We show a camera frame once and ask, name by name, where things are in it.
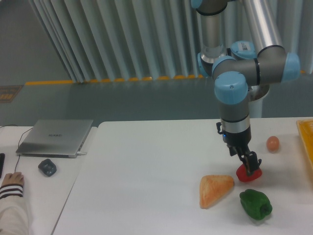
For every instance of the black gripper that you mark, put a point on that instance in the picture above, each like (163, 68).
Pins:
(234, 143)

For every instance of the triangular toasted bread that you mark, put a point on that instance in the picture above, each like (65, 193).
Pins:
(213, 188)

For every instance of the striped sleeve forearm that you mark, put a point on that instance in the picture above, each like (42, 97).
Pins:
(13, 211)

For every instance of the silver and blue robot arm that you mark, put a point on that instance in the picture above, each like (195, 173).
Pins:
(233, 75)

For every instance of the person's hand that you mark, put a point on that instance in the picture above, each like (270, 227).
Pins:
(8, 181)

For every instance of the red bell pepper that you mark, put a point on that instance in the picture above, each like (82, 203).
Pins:
(244, 176)

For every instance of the brown egg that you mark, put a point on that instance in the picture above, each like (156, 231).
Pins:
(272, 144)

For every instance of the green bell pepper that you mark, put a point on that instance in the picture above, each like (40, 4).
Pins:
(255, 203)

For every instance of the yellow plastic basket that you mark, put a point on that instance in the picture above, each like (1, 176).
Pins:
(305, 131)

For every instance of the silver closed laptop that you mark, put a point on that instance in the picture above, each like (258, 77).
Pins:
(56, 138)

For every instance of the white pleated curtain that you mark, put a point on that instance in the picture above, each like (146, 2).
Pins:
(137, 39)

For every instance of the black keyboard edge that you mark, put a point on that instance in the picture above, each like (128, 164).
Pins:
(2, 159)

